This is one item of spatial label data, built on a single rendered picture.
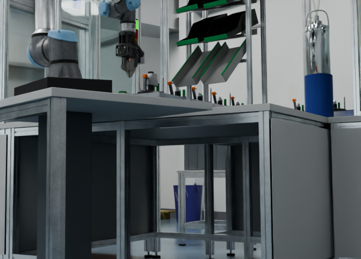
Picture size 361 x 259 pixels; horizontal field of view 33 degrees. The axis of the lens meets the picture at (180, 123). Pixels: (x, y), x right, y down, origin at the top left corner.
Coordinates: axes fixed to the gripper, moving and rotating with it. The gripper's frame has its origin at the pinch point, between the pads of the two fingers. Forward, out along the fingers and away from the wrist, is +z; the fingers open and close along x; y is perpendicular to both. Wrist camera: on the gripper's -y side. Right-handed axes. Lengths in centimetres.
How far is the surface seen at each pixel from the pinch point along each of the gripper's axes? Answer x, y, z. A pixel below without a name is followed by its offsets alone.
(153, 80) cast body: 2.8, -15.3, 0.7
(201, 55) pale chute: 25.8, -24.0, -10.7
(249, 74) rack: 54, -19, 2
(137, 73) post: -16.9, -29.7, -6.4
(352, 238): 86, -63, 79
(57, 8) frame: -75, -30, -51
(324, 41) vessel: 66, -92, -25
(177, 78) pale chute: 21.3, -8.3, 2.3
